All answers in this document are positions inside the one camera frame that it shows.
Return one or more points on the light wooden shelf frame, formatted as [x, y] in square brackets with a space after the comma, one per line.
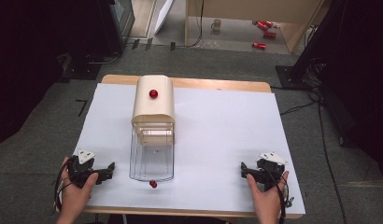
[239, 7]

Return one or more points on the white board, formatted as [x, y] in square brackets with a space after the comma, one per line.
[163, 14]

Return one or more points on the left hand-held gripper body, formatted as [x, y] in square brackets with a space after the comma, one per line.
[78, 171]

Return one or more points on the red can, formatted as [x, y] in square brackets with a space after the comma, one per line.
[269, 23]
[259, 45]
[262, 25]
[269, 34]

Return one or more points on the dark monitor cabinet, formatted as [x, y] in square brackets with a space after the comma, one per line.
[118, 25]

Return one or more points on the white paper sheet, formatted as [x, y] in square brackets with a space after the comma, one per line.
[217, 140]

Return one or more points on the black stand base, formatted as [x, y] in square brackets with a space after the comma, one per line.
[290, 77]

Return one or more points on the beige mug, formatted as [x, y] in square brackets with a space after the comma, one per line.
[216, 24]

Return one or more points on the transparent drawer with red knob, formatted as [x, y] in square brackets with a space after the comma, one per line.
[152, 155]

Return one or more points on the person's right hand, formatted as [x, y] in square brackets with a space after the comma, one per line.
[266, 199]

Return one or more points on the person's left hand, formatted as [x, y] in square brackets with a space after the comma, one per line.
[75, 196]

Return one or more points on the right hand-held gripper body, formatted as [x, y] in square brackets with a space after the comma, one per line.
[270, 169]

